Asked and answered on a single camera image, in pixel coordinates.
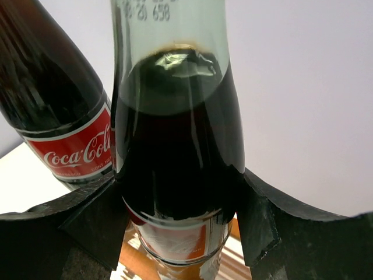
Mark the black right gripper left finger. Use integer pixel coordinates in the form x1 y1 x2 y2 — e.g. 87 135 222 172
1 173 128 279

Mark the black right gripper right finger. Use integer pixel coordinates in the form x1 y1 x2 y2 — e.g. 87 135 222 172
237 170 372 279

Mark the orange wooden shelf rack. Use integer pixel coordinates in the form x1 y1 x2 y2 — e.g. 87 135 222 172
110 218 252 279

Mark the cola glass bottle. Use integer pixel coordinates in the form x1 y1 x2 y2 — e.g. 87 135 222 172
1 1 112 190
111 1 245 279

